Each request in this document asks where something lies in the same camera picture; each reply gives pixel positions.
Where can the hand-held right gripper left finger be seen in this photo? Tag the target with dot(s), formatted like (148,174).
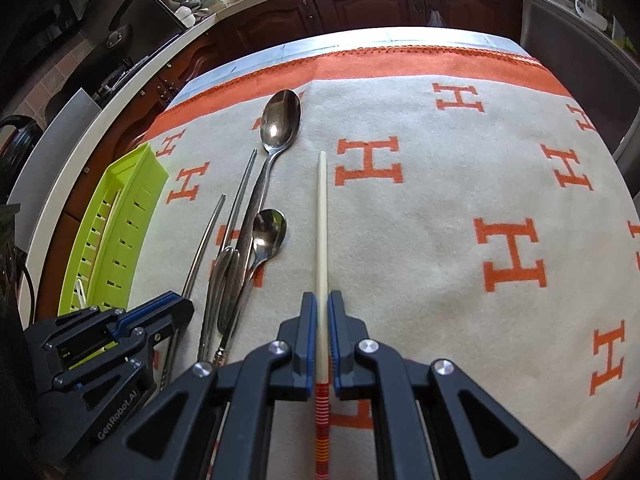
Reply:
(311,340)

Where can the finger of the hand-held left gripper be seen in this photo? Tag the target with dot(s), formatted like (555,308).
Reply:
(150,332)
(100,317)

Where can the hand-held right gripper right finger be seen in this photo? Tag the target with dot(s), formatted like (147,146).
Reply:
(334,340)

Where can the green plastic utensil tray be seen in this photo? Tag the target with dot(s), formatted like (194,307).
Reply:
(135,180)

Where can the steel fork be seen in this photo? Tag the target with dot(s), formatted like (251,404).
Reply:
(220,265)

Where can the metal chopstick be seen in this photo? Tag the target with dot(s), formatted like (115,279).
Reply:
(205,242)
(242,185)

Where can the small steel spoon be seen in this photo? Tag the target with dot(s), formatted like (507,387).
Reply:
(270,232)

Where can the stainless steel panel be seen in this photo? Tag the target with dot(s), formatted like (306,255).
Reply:
(60,140)

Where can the black wok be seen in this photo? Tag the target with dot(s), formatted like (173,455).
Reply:
(17,145)

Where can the orange and grey patterned blanket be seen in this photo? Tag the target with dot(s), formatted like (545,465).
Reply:
(450,185)

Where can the large steel spoon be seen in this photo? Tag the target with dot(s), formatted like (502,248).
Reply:
(282,120)

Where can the clear hanging plastic bag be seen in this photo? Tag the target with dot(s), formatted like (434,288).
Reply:
(435,17)

